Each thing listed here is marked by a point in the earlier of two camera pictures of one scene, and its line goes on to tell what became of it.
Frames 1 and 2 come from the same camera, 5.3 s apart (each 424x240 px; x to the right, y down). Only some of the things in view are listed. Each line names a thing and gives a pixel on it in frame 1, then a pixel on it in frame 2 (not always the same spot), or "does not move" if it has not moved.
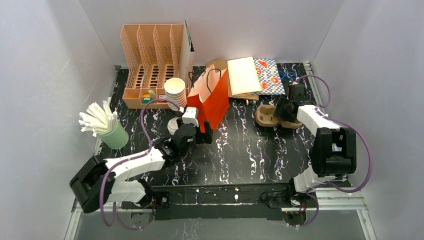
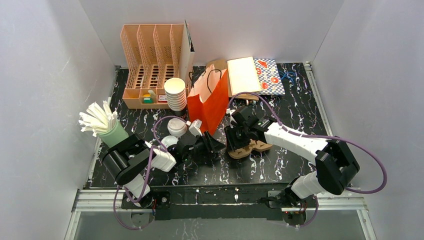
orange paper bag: [209, 94] does not move
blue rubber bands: [288, 75] does not move
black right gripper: [287, 108] → [241, 133]
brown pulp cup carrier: [265, 116] → [252, 146]
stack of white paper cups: [175, 89] does not move
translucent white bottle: [152, 93] does not move
